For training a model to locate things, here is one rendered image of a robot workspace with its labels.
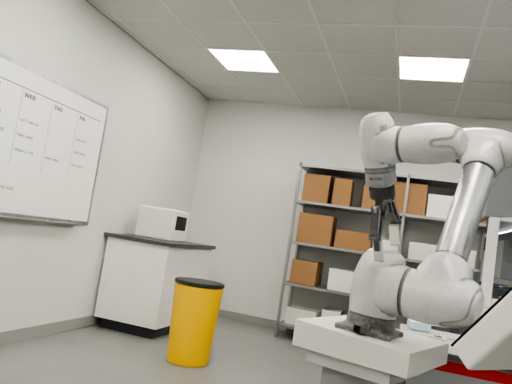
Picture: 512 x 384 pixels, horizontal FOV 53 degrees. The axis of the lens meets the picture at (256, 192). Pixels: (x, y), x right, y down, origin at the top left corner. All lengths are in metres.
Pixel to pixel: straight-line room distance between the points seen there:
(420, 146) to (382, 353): 0.60
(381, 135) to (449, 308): 0.53
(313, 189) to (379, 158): 4.42
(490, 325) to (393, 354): 0.71
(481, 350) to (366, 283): 0.82
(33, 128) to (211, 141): 3.15
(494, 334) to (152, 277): 4.20
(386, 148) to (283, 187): 5.00
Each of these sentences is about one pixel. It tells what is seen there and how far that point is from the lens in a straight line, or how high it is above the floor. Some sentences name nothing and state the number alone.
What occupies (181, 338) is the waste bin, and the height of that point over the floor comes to 0.21.
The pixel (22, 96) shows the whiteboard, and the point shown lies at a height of 1.82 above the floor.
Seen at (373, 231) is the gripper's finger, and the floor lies 1.15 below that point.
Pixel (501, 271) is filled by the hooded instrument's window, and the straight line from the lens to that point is 2.89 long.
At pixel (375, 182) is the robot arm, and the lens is 1.51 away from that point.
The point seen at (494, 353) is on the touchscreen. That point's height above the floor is 0.97.
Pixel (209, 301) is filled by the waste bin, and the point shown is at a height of 0.52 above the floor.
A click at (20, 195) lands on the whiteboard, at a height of 1.12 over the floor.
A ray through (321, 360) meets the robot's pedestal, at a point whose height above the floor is 0.74.
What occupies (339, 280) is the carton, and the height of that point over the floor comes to 0.74.
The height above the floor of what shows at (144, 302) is 0.33.
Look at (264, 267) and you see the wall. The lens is 6.42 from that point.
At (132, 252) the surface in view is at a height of 0.75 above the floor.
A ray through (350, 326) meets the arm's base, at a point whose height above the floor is 0.85.
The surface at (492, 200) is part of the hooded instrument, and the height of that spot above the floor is 1.45.
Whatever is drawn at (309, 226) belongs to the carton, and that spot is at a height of 1.28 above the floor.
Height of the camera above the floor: 1.09
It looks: 5 degrees up
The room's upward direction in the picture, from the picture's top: 9 degrees clockwise
